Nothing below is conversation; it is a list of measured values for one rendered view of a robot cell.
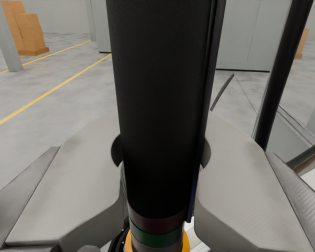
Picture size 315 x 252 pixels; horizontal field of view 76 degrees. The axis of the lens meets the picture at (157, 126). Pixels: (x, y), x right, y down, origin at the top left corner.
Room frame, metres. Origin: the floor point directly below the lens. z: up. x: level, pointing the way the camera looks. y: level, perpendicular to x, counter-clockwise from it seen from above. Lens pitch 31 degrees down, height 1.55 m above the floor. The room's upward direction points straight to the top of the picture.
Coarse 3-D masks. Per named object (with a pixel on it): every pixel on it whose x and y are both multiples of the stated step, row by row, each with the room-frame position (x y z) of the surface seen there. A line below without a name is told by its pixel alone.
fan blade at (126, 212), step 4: (120, 168) 0.48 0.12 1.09; (120, 172) 0.47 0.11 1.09; (124, 176) 0.39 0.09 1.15; (124, 180) 0.38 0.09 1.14; (124, 184) 0.38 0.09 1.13; (124, 188) 0.37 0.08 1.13; (124, 192) 0.36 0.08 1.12; (124, 196) 0.36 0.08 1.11; (124, 200) 0.35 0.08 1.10; (124, 204) 0.35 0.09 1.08; (124, 208) 0.36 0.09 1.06; (124, 212) 0.36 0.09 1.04; (124, 216) 0.36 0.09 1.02
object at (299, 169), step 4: (312, 156) 0.20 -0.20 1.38; (308, 160) 0.19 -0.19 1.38; (312, 160) 0.19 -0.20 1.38; (300, 164) 0.18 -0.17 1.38; (304, 164) 0.19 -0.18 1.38; (308, 164) 0.19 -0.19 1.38; (296, 168) 0.18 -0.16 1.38; (300, 168) 0.18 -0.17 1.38; (304, 168) 0.18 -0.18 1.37; (296, 172) 0.17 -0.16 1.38
